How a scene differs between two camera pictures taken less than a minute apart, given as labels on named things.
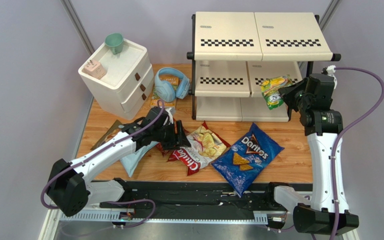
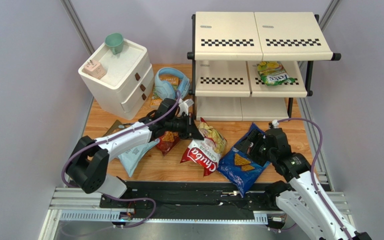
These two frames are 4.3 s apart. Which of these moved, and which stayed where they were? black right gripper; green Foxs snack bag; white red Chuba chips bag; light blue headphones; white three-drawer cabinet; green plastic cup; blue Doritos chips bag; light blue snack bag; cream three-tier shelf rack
Moved: black right gripper; white red Chuba chips bag; green Foxs snack bag
Stayed: light blue snack bag; blue Doritos chips bag; white three-drawer cabinet; cream three-tier shelf rack; light blue headphones; green plastic cup
